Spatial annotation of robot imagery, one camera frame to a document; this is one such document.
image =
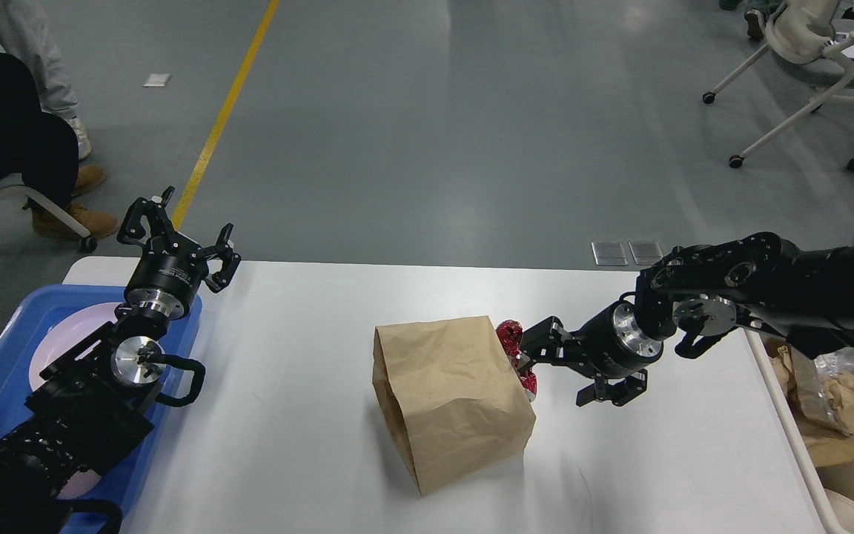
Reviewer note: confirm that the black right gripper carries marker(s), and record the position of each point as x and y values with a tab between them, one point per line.
609	345

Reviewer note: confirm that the pink plate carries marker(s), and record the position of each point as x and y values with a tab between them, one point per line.
66	334

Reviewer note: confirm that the seated person in black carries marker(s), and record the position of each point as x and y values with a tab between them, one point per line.
43	149

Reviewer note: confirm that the red foil wrapper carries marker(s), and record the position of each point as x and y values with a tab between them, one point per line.
510	334

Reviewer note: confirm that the white office chair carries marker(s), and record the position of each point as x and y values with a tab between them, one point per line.
808	42

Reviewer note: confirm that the paper scrap on floor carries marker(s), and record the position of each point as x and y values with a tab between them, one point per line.
157	80

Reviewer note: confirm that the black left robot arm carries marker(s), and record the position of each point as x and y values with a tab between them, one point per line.
90	413

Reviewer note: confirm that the standing person white sneakers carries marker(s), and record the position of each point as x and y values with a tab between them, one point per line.
25	34

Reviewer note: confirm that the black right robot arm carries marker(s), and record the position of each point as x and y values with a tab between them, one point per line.
761	283

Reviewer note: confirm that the crumpled brown paper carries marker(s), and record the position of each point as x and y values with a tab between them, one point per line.
839	395

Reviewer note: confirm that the brown paper bag on table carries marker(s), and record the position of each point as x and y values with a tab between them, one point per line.
451	400

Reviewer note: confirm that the brown paper bag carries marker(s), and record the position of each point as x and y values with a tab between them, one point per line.
451	400
826	447

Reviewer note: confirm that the white paper cup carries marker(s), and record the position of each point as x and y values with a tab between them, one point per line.
843	509

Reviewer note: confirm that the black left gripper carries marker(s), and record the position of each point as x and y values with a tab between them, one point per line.
163	281

